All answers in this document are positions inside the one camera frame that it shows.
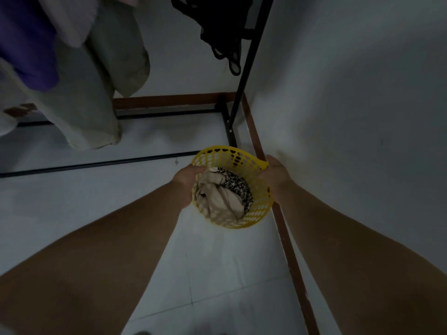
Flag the person's left hand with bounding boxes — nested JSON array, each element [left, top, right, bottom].
[[172, 164, 207, 210]]

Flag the black metal clothes rack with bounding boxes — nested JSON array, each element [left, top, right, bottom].
[[0, 0, 275, 179]]

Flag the beige crumpled cloth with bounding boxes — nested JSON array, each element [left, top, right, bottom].
[[195, 167, 245, 222]]

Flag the black floral patterned cloth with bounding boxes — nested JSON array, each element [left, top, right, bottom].
[[217, 167, 254, 213]]

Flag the person's right hand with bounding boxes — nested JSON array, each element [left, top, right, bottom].
[[257, 155, 296, 204]]

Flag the person's left forearm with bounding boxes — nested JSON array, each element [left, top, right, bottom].
[[0, 181, 189, 335]]

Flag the black hanging garment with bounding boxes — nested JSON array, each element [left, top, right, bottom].
[[170, 0, 255, 76]]

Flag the yellow perforated plastic basket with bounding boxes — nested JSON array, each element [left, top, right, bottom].
[[191, 146, 274, 229]]

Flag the purple hanging garment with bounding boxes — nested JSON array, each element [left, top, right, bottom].
[[0, 0, 60, 92]]

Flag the white hanging garment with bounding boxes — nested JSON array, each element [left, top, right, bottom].
[[37, 0, 100, 48]]

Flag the grey-green hanging trousers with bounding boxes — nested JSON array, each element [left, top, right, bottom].
[[21, 0, 151, 151]]

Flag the person's right forearm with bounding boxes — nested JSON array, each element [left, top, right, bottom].
[[275, 182, 447, 335]]

